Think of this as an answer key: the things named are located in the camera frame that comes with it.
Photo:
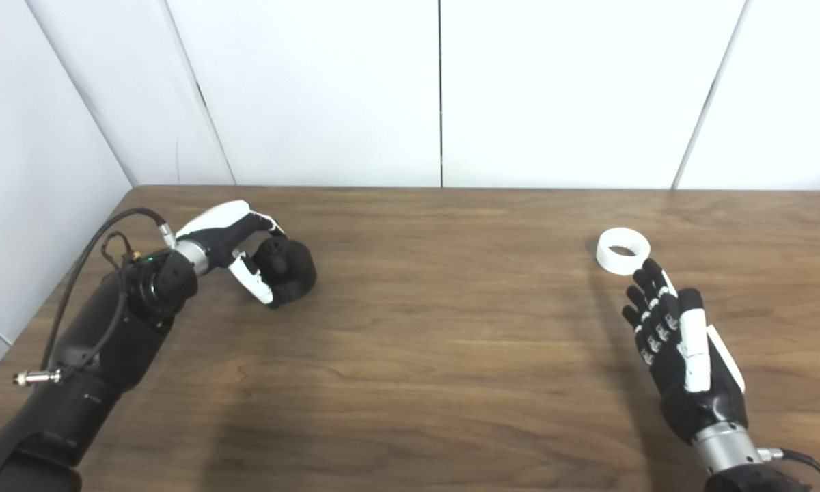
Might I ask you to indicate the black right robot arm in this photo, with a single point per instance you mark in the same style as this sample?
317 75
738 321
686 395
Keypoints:
724 447

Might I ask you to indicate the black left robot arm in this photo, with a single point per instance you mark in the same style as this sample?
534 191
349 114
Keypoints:
102 348

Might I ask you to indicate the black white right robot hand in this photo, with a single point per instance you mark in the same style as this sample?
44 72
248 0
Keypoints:
700 403

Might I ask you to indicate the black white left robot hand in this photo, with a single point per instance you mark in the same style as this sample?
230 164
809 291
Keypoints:
222 232

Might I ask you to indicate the round black plastic part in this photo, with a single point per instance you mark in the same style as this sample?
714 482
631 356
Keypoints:
294 273

